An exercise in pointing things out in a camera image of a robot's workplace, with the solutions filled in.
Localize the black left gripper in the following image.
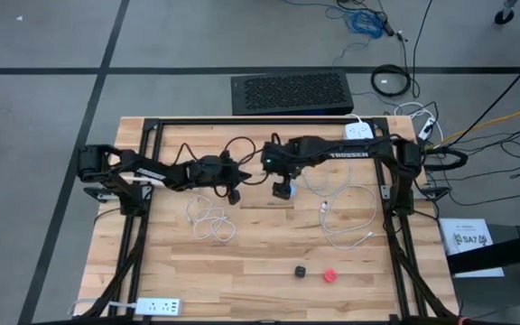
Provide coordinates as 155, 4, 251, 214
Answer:
191, 153, 254, 207

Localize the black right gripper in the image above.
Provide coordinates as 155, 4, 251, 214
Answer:
261, 136, 309, 201

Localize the white USB cable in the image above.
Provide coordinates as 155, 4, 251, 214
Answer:
183, 193, 237, 243
318, 183, 378, 252

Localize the light blue braided cable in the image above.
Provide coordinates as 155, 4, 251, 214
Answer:
302, 160, 354, 199

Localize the white square power strip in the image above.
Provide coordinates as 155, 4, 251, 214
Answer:
343, 120, 376, 141

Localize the black perforated computer case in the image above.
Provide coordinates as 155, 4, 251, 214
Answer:
230, 70, 355, 116

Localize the white rectangular power strip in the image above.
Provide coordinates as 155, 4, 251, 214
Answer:
135, 296, 183, 317

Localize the white floor power strip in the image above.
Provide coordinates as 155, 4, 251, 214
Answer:
417, 116, 437, 141

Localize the white printed paper sheet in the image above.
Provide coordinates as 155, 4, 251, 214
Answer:
439, 218, 506, 279

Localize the black beam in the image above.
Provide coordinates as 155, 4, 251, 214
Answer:
447, 232, 520, 275

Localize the grey side table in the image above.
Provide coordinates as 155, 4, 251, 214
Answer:
440, 223, 520, 325

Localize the black caster wheel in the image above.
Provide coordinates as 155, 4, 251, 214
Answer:
493, 0, 516, 26

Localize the white floor cable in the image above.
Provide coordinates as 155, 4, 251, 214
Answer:
393, 101, 444, 145

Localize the black cable coil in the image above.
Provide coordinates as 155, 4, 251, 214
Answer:
370, 63, 413, 98

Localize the black cable sleeve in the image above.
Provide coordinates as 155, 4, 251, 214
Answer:
420, 146, 469, 173

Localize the blue cable coil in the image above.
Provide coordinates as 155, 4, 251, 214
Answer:
325, 5, 385, 40

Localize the black floor cable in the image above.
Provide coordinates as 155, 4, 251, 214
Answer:
440, 42, 520, 153
411, 0, 435, 99

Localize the yellow floor cable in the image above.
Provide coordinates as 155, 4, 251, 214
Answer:
422, 102, 520, 153

